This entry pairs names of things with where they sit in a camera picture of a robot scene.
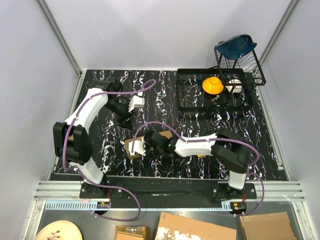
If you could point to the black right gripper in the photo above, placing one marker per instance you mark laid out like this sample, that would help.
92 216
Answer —
146 147

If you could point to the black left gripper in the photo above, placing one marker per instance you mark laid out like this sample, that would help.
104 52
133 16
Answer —
127 123

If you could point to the brown cardboard express box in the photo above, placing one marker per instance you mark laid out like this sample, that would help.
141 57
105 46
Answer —
166 133

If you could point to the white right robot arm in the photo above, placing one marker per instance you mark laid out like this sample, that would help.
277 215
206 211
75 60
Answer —
227 147

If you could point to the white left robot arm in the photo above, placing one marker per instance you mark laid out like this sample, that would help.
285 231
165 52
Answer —
71 137

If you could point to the small cardboard box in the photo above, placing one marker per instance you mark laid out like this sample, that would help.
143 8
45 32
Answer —
126 232

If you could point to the cardboard box at corner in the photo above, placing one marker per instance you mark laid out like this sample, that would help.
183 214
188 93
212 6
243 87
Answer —
269 226

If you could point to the yellow plastic cup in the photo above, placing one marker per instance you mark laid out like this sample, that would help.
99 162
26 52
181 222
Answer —
212 85

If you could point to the flat cardboard sheet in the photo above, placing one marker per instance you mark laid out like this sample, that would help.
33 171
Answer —
176 227

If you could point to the black drain tray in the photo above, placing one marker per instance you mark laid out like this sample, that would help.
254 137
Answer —
191 96

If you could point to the white small cup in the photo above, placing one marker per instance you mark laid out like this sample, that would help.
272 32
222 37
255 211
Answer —
234 86

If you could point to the blue bowl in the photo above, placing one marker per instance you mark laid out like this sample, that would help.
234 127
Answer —
237 47

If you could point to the patterned ceramic plate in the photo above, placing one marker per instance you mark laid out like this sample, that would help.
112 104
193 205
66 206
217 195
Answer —
60 230

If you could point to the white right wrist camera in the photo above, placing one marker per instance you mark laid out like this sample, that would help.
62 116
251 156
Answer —
137 148

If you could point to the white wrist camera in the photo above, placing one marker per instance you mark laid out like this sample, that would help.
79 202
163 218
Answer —
137 148
136 102

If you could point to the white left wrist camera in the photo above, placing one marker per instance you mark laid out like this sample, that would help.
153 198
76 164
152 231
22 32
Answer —
136 102

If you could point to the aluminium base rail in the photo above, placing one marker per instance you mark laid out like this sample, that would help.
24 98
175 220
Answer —
148 193

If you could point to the black wire dish rack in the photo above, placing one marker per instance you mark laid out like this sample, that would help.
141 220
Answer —
244 71

